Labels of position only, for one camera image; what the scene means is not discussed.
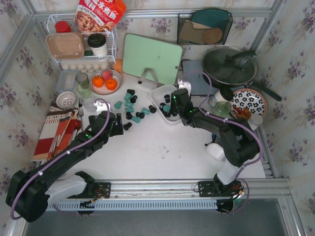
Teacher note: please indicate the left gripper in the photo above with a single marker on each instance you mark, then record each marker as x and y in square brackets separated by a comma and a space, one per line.
[117, 124]

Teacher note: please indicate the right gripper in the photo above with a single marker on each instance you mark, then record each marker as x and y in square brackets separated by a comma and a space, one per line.
[173, 105]

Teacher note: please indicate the black capsule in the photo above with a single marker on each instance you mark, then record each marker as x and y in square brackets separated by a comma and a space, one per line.
[128, 115]
[131, 91]
[152, 109]
[127, 126]
[167, 98]

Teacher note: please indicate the teal capsule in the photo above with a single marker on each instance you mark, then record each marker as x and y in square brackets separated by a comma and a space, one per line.
[166, 108]
[118, 105]
[136, 119]
[127, 97]

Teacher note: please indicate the white plastic storage basket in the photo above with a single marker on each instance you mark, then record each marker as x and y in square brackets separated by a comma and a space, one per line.
[157, 97]

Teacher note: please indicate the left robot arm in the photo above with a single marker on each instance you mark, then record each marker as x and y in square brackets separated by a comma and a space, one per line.
[30, 193]

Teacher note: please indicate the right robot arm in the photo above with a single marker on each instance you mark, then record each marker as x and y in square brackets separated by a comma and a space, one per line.
[237, 140]

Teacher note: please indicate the teal capsule top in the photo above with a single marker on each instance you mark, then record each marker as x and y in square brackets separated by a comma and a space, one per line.
[127, 97]

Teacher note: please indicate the grey induction cooker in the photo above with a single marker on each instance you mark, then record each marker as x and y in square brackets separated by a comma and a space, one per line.
[199, 85]

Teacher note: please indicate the clear drinking glass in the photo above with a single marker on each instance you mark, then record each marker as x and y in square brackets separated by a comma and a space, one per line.
[88, 103]

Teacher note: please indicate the black capsule top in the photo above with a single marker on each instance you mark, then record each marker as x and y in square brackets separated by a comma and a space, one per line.
[131, 91]

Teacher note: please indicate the green glass cup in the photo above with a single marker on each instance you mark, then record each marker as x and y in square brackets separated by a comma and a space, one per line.
[222, 109]

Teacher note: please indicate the fruit plate with oranges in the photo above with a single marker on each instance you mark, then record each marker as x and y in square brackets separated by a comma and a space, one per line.
[105, 82]

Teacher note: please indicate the cartoon paper cup black lid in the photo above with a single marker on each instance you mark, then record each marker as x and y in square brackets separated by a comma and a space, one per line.
[224, 94]

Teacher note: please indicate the green tinted glass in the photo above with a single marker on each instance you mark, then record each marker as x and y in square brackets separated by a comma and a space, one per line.
[83, 86]

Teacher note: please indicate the white patterned strainer bowl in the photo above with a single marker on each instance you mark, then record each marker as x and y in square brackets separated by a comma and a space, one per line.
[66, 100]

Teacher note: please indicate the striped orange cloth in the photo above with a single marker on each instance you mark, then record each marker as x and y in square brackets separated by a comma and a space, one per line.
[56, 133]

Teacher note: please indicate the black frying pan with lid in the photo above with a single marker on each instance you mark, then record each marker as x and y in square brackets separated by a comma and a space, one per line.
[233, 67]

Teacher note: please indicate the floral plate with food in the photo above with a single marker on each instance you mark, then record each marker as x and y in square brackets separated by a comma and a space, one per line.
[247, 101]

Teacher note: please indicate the green cutting board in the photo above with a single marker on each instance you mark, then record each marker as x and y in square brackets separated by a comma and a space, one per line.
[161, 57]

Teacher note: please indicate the clear container blue lid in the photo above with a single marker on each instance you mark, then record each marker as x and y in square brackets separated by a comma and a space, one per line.
[66, 81]

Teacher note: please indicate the egg tray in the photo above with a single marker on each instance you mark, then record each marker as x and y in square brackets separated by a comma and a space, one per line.
[85, 66]

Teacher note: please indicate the white pill bottle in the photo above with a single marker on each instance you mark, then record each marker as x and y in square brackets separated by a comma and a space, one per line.
[255, 121]

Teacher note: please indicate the round cork coaster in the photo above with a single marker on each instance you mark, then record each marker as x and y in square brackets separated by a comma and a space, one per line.
[212, 36]

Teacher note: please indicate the white cup black lid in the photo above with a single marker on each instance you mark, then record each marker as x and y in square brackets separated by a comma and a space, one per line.
[97, 43]

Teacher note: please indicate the black mesh organizer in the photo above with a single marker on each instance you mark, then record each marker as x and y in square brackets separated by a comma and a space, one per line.
[190, 30]

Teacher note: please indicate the beige plastic container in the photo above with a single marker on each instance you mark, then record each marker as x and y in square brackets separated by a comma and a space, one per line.
[69, 45]

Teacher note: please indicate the red snack bag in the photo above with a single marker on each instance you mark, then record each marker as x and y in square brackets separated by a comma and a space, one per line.
[98, 15]

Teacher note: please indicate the red lid jar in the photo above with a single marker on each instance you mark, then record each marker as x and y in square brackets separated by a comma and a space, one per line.
[62, 27]

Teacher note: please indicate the white wire rack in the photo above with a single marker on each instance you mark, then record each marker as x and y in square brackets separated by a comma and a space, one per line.
[111, 37]

